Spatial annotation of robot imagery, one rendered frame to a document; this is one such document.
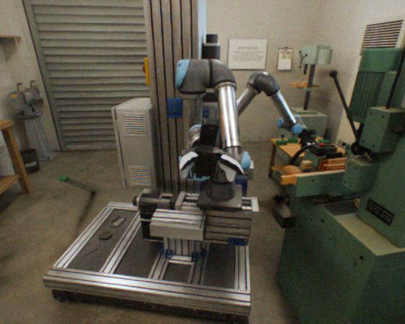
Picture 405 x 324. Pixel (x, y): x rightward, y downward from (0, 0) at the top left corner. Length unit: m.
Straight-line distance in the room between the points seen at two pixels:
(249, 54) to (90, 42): 2.36
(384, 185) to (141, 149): 1.13
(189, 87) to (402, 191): 0.89
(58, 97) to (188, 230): 3.55
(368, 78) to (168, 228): 1.11
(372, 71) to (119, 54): 3.40
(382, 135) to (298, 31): 3.55
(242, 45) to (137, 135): 3.09
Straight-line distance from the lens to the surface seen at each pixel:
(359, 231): 1.25
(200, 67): 1.02
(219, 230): 1.32
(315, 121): 3.73
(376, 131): 1.09
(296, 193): 1.27
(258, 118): 4.41
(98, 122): 4.28
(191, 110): 1.04
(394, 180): 1.17
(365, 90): 1.30
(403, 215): 1.18
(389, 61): 1.28
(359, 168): 1.15
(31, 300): 2.15
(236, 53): 4.13
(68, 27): 4.23
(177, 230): 1.21
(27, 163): 3.95
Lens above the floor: 1.48
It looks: 24 degrees down
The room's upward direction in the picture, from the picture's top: straight up
